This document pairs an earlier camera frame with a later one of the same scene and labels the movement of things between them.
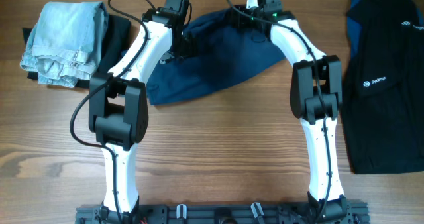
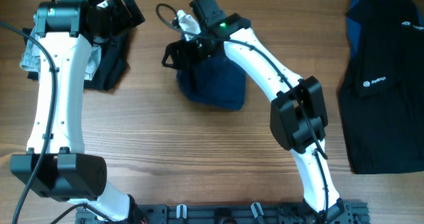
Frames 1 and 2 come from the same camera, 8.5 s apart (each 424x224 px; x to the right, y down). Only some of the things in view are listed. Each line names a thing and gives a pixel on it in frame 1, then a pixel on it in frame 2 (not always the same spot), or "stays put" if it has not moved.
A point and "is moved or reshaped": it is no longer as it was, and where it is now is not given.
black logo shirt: x=382 y=92 stays put
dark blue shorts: x=214 y=48 is moved or reshaped
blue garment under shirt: x=354 y=26 stays put
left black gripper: x=189 y=49 to x=116 y=7
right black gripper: x=239 y=19 to x=173 y=48
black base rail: x=227 y=213 stays put
